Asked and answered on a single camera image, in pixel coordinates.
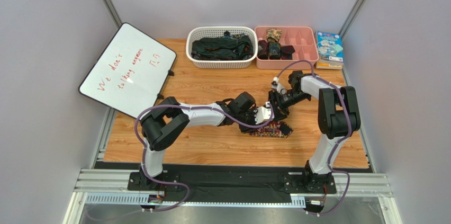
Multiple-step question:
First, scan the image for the multicoloured checked patterned tie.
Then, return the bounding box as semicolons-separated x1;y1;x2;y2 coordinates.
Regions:
249;121;293;138

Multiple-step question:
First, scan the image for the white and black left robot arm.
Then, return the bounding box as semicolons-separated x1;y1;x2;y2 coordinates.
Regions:
128;92;275;191

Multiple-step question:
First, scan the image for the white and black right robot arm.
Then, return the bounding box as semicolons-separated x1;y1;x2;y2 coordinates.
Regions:
268;70;361;193

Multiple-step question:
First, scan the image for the dark green ties pile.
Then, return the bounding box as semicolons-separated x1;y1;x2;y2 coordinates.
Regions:
191;31;254;61

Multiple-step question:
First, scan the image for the rolled dark red tie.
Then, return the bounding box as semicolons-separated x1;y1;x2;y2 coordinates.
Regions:
281;46;295;60

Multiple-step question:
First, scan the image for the yellow book under box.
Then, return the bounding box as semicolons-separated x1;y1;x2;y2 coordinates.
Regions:
315;62;343;70

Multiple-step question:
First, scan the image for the rolled dark green tie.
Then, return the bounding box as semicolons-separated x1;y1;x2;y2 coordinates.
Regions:
268;41;282;60

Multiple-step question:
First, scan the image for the rolled dark maroon tie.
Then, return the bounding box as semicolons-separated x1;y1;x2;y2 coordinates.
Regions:
257;40;268;60

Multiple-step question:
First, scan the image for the pink divided organiser tray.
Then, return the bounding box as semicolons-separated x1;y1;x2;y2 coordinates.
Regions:
254;26;319;69

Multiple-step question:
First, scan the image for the rolled floral beige tie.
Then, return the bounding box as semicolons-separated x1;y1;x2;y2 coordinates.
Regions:
266;28;282;43

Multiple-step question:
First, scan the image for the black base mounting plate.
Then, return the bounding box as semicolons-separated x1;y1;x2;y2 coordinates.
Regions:
93;161;374;204

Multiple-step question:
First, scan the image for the blue packaged box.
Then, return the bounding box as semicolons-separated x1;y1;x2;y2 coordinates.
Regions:
316;31;344;66

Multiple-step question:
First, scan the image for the white perforated plastic basket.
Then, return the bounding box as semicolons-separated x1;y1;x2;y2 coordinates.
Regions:
186;26;258;69

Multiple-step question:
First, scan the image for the whiteboard with red writing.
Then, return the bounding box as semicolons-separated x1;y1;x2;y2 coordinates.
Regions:
78;23;177;118

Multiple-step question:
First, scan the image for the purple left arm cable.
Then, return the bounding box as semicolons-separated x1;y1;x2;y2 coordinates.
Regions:
134;103;275;182

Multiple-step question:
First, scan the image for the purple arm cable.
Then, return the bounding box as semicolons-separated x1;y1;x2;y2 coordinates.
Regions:
275;60;353;182
134;103;275;182

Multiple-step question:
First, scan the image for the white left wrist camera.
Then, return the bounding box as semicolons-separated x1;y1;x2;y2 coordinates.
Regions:
254;102;274;124

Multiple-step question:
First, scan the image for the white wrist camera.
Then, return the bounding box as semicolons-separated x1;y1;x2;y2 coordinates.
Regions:
254;102;274;124
271;77;287;94

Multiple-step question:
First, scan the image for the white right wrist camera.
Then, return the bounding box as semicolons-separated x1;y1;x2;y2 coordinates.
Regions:
271;77;287;94

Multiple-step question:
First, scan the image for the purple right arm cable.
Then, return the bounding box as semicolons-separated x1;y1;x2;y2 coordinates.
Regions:
275;60;353;182

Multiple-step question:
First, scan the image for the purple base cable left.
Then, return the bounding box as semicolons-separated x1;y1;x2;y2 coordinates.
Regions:
141;180;191;213

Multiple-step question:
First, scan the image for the aluminium frame rail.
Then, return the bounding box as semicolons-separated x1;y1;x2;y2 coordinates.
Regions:
63;167;401;223

